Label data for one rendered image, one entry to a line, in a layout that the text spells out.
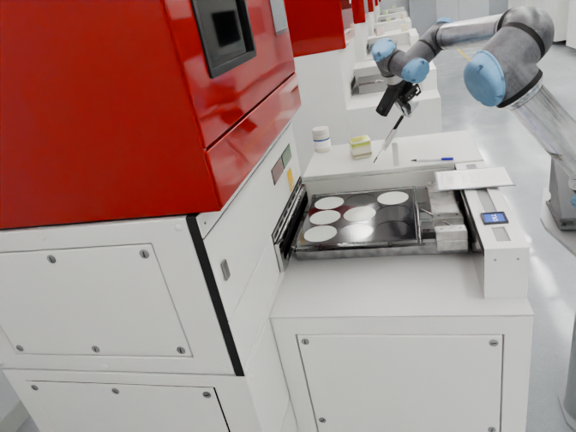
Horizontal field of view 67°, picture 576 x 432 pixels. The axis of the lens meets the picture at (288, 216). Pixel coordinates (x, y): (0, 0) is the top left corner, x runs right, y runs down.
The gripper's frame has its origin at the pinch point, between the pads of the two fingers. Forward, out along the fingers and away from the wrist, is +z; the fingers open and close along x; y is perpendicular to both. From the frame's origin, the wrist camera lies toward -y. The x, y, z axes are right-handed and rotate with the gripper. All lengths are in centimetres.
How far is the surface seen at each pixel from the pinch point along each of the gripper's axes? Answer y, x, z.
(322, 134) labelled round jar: -26.7, 20.5, -3.4
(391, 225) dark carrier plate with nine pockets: -35, -41, -18
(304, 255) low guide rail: -61, -30, -22
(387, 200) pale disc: -29.1, -27.0, -8.0
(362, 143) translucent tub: -19.7, 1.0, -5.1
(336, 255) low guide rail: -53, -36, -19
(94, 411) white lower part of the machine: -126, -39, -48
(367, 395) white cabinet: -72, -70, -10
